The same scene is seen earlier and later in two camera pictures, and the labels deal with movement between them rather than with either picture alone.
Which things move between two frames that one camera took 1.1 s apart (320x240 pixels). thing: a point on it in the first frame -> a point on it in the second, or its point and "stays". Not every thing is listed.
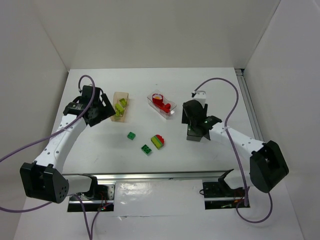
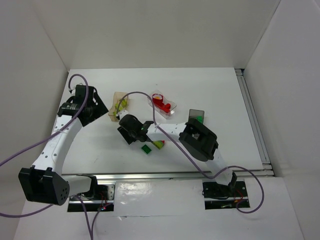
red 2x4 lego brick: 166,107 stays
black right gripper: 195,133 -> 126,136
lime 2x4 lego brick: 119,109 stays
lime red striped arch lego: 158,141 stays
